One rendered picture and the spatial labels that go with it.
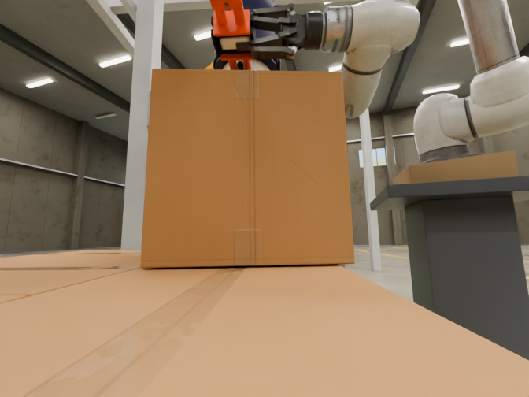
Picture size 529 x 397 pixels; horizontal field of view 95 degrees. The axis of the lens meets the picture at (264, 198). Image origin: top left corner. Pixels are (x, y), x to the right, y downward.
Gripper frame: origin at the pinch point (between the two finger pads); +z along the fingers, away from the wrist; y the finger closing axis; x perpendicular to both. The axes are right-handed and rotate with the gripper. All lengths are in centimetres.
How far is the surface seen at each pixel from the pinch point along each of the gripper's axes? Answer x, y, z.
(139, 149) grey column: 130, -20, 99
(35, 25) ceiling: 500, -515, 638
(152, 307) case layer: -29, 53, 2
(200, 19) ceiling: 510, -520, 187
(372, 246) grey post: 345, 67, -160
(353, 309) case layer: -30, 53, -16
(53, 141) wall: 941, -369, 988
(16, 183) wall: 839, -153, 1012
